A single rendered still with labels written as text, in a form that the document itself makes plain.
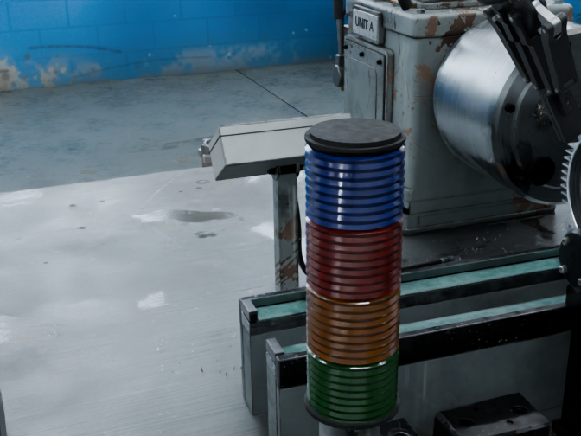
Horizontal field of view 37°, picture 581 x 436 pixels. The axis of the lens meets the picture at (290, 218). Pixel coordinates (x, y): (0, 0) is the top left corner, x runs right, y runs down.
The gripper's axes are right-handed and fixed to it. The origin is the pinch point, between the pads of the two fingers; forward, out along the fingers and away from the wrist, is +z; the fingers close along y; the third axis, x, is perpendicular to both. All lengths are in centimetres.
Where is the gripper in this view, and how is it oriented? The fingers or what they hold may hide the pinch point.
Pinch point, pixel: (563, 111)
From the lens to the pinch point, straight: 104.4
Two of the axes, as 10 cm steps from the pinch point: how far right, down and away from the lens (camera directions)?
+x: -8.1, 5.8, -0.7
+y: -3.2, -3.4, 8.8
